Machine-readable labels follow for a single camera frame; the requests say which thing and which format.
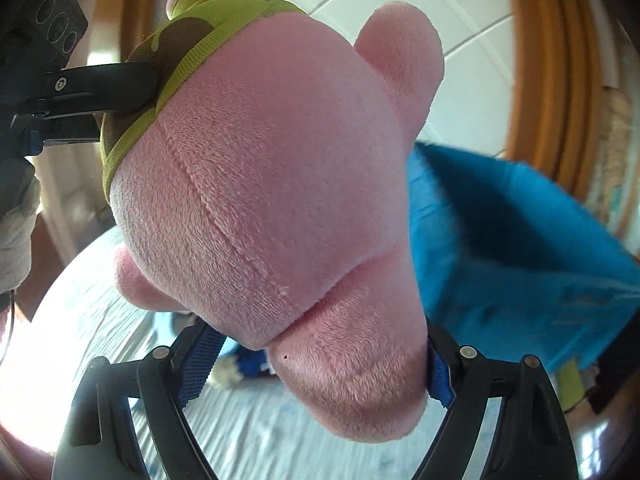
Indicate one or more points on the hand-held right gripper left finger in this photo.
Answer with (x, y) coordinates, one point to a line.
(200, 362)

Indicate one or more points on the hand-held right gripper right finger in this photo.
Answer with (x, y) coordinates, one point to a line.
(440, 375)

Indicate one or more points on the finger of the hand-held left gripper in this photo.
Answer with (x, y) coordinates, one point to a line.
(65, 127)
(100, 85)

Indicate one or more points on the blue plastic crate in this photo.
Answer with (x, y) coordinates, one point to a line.
(525, 240)

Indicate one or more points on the pink plush toy green shorts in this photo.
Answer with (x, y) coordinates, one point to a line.
(275, 185)

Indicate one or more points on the blue white plush toy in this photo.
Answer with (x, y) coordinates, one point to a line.
(245, 365)

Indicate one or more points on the light striped bed sheet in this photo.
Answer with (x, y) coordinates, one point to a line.
(260, 435)

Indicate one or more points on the yellow-green object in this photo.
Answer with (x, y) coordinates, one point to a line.
(570, 385)

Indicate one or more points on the patterned cloth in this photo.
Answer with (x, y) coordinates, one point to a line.
(617, 160)

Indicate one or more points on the wooden wall panel frame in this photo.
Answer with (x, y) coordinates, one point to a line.
(135, 5)
(550, 85)

